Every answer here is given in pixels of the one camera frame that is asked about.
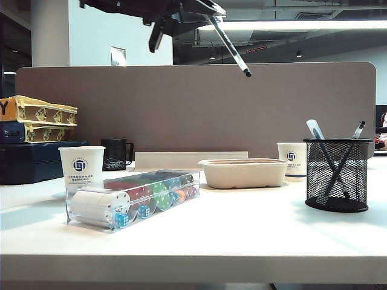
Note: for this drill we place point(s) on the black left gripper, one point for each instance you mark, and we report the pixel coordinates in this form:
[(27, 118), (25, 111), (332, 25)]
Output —
[(145, 7)]

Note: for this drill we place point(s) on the yellow orange game box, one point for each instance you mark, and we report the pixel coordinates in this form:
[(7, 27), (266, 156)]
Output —
[(36, 113)]

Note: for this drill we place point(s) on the black monitor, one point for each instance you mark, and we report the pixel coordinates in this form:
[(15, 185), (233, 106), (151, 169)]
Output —
[(379, 127)]

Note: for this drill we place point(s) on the clear plastic poker chip case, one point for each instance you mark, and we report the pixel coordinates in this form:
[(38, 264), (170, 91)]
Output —
[(90, 193)]

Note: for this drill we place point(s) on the black gel pen clear cap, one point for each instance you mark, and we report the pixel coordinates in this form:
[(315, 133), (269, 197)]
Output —
[(359, 130), (229, 45), (315, 130)]

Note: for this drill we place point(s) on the small wall sign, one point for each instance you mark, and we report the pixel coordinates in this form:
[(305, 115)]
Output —
[(118, 56)]

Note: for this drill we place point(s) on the brown desk divider panel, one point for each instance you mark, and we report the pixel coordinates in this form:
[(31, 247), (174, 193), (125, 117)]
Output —
[(196, 114)]

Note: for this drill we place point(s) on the ceiling light strip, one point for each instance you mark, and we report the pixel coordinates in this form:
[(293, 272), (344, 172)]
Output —
[(302, 25)]

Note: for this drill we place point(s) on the red ceiling sign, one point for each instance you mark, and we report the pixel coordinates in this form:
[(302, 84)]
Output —
[(257, 49)]

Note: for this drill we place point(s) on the seated person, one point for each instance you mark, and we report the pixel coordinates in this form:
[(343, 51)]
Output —
[(384, 124)]

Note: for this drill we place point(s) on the white paper cup blue logo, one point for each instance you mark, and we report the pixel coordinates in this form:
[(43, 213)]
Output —
[(80, 166), (291, 164)]

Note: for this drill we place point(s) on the blue yellow game box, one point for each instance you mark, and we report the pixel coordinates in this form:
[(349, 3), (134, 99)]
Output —
[(42, 134)]

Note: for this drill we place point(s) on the white poker chips stack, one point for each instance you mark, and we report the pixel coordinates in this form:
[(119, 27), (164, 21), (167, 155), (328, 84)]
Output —
[(96, 205)]

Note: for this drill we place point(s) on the green poker chips stack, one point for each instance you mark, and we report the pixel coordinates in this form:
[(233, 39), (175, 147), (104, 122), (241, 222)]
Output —
[(161, 196)]

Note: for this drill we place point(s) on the navy blue box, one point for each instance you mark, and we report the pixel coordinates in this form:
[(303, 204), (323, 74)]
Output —
[(30, 163)]

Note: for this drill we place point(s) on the beige pulp tray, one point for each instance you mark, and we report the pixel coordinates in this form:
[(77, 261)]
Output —
[(245, 176)]

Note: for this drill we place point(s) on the blue die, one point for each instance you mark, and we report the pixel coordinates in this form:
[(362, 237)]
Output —
[(144, 212), (122, 219)]

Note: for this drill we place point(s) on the black mesh pen holder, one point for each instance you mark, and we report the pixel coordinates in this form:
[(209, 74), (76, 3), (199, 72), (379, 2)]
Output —
[(337, 175)]

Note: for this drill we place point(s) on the red poker chips stack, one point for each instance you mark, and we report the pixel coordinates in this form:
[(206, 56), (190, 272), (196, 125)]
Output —
[(133, 190)]

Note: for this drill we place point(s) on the black mug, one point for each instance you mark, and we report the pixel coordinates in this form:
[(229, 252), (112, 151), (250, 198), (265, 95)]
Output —
[(113, 155)]

